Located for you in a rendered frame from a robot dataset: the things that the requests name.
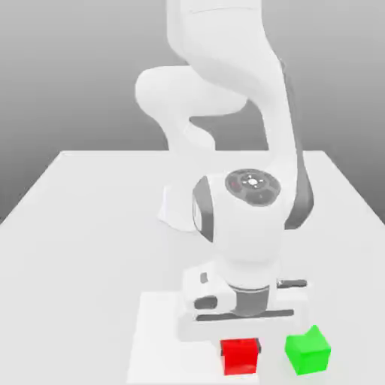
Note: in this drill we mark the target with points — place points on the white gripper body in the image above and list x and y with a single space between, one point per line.
210 329

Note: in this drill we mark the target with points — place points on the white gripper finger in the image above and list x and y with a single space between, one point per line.
222 352
258 346

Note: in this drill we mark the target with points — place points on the small red cube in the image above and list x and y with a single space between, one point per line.
240 356

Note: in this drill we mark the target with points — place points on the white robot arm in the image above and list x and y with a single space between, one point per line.
228 90

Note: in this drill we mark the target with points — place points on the small green cube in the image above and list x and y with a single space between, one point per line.
306 352

